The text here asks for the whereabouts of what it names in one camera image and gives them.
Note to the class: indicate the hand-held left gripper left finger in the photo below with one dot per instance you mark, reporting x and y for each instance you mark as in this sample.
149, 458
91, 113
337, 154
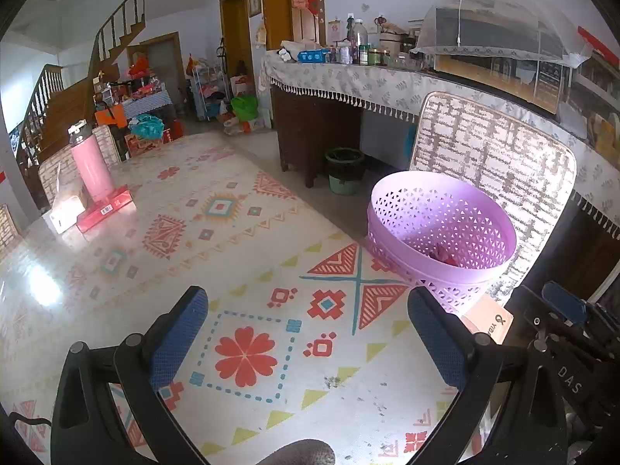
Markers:
179, 339

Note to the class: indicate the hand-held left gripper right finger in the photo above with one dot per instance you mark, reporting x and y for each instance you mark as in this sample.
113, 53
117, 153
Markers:
436, 344

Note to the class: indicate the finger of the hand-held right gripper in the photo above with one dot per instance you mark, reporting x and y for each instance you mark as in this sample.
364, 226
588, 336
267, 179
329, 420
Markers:
566, 302

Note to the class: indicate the purple plastic basket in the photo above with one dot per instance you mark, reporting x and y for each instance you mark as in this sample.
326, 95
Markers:
416, 276

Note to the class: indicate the red plastic bag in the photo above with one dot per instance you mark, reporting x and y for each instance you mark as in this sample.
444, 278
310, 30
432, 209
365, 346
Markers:
443, 255

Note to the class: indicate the pink cardboard box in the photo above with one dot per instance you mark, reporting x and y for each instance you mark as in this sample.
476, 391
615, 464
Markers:
489, 319

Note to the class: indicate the patterned tablecloth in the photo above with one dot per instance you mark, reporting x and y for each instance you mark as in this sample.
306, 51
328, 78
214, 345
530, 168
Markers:
271, 261

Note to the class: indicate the red flat box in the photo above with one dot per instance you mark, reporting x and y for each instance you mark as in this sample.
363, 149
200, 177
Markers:
106, 208

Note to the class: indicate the dark grey rounded object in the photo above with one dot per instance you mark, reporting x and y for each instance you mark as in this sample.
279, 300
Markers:
300, 453

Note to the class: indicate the white tissue box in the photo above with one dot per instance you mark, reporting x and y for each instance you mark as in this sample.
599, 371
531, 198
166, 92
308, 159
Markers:
68, 210

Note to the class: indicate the woven chair back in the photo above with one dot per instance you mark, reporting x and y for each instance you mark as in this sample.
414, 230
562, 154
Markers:
484, 140

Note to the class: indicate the green waste bin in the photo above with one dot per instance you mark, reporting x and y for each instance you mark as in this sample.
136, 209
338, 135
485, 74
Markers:
345, 174

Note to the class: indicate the pink thermos bottle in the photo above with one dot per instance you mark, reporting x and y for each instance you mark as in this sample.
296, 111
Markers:
92, 164

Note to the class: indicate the chair with patterned cover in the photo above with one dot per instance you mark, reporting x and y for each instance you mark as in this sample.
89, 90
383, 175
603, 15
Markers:
51, 174
109, 147
8, 225

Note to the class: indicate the teal plastic bag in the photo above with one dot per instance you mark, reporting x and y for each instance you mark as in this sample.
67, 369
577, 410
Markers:
145, 127

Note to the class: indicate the table with checked cloth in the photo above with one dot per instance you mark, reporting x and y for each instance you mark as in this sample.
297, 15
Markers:
145, 101

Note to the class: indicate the green plastic bag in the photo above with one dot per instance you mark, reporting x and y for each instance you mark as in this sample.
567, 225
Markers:
243, 108

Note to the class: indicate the dark wooden sideboard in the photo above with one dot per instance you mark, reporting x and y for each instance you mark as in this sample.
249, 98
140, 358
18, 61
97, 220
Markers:
310, 126

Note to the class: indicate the wooden staircase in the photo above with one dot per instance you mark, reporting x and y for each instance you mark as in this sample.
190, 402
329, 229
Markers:
58, 106

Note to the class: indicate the fringed leaf-print cloth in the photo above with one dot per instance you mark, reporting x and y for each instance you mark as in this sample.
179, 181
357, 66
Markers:
387, 82

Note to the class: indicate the white mesh food cover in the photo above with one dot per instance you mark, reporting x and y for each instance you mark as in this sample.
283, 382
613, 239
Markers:
484, 14

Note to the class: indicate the clear plastic bottle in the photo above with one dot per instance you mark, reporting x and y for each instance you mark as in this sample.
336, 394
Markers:
359, 41

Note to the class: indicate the blue wipes pack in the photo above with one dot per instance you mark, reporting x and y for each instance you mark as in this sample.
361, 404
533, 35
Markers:
311, 55

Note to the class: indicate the wooden door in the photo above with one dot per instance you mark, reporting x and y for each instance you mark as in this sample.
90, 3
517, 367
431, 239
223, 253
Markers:
305, 9

